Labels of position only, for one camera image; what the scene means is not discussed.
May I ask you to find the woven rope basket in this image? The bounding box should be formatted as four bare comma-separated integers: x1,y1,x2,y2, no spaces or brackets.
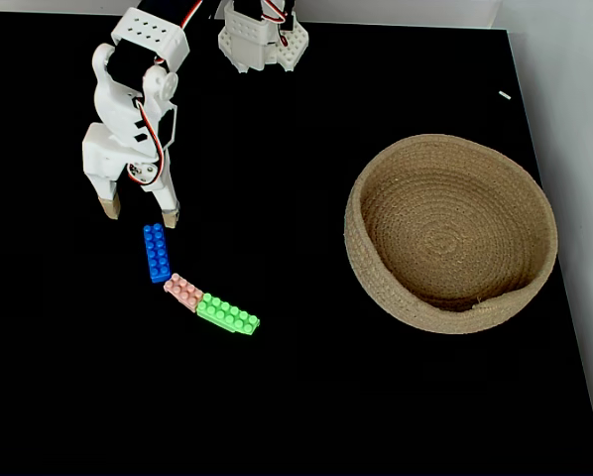
343,133,559,335

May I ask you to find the blue lego block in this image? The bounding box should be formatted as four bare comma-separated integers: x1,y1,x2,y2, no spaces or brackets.
142,222,173,285

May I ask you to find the green lego block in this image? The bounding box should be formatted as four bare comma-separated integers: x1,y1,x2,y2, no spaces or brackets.
195,292,262,337

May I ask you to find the red white black servo cable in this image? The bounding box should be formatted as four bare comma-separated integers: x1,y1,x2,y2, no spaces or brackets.
178,0,204,30
135,98,167,187

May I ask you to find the pink lego block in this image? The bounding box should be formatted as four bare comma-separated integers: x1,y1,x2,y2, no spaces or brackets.
163,272,205,313

